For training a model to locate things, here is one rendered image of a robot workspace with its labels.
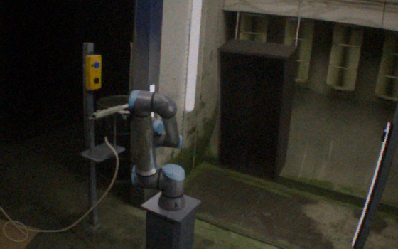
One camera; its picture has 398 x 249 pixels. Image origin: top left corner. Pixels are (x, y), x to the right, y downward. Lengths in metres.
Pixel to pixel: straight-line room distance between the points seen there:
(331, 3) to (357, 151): 1.68
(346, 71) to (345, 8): 0.67
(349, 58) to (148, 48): 2.13
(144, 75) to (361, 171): 2.60
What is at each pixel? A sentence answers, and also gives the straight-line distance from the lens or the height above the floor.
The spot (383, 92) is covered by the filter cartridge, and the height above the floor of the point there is 1.32.
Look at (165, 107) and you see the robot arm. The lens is 1.79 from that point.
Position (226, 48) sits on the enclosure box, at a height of 1.63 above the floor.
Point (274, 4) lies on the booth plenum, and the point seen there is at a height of 2.09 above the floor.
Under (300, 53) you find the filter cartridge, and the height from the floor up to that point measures 1.58.
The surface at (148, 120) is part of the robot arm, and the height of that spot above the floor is 1.29.
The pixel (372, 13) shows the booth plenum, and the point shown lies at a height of 2.11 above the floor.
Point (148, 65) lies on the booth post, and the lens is 2.82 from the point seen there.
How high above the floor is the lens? 1.89
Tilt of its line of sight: 17 degrees down
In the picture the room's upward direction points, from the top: 4 degrees clockwise
